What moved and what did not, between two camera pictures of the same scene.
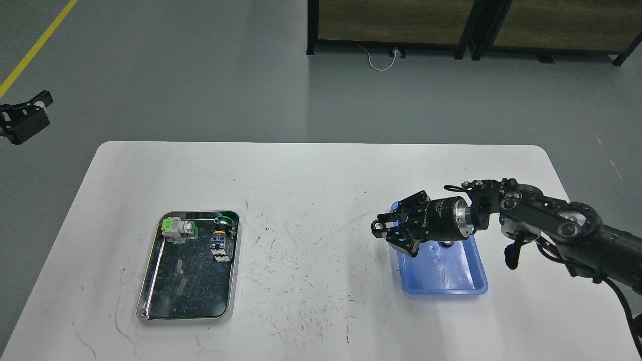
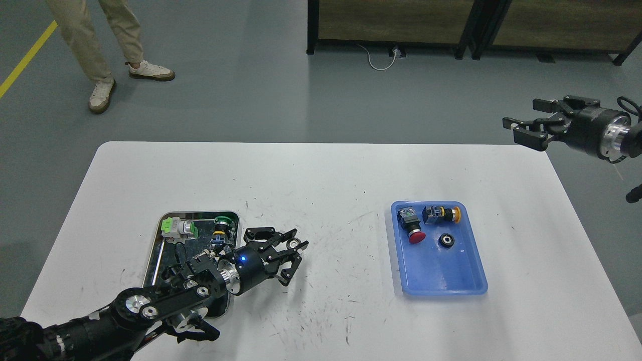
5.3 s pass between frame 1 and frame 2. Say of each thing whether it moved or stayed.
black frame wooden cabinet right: stayed
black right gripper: moved
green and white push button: stayed
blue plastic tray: stayed
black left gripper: moved
